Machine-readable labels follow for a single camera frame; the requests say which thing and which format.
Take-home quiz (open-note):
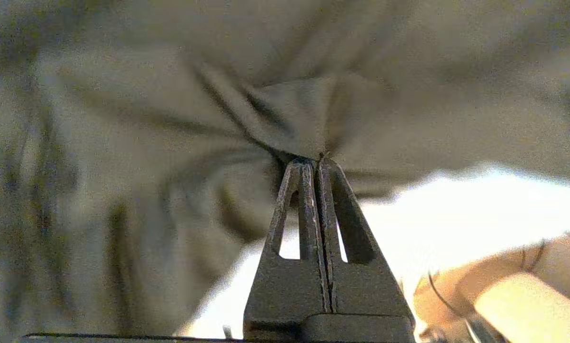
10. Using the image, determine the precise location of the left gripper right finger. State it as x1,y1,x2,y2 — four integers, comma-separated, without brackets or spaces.
316,156,415,329

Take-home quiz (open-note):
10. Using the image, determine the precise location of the tan cardboard box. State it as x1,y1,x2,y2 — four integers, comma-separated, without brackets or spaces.
413,229,570,343

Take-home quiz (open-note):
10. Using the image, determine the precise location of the black t-shirt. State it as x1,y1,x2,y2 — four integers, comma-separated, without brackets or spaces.
0,0,570,339

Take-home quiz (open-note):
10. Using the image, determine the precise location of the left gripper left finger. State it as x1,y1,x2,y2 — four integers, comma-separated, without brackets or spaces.
243,160,333,340

